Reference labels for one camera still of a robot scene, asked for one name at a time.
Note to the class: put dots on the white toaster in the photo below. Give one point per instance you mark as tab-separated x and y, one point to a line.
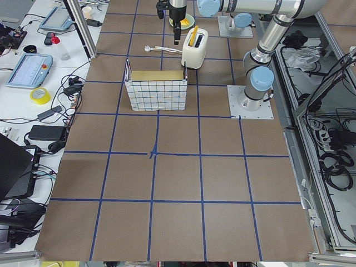
193	57

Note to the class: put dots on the bread slice in toaster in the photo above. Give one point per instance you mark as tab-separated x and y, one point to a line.
193	35

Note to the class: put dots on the triangular pastry bread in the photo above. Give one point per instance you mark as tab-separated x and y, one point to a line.
185	22

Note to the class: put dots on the green plate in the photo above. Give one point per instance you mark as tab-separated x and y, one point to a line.
191	20

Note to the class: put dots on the paper cup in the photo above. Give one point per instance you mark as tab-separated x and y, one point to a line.
87	12

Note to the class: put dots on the blue teach pendant far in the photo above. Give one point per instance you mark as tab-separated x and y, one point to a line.
58	20

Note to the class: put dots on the blue teach pendant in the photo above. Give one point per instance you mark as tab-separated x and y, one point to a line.
58	20
30	71

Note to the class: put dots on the blue teach pendant near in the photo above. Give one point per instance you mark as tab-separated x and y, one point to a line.
30	71

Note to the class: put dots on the yellow tape roll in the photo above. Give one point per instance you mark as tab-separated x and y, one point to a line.
40	96

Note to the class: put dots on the black laptop power brick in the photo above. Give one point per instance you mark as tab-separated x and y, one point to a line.
46	133

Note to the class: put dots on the black monitor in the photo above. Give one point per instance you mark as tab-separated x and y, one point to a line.
18	167

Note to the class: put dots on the wire basket with wooden shelf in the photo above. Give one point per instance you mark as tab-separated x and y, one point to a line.
156	90

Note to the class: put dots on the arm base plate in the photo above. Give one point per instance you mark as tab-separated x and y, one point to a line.
244	108
238	26

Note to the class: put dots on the aluminium frame post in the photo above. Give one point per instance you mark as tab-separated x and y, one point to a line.
78	19

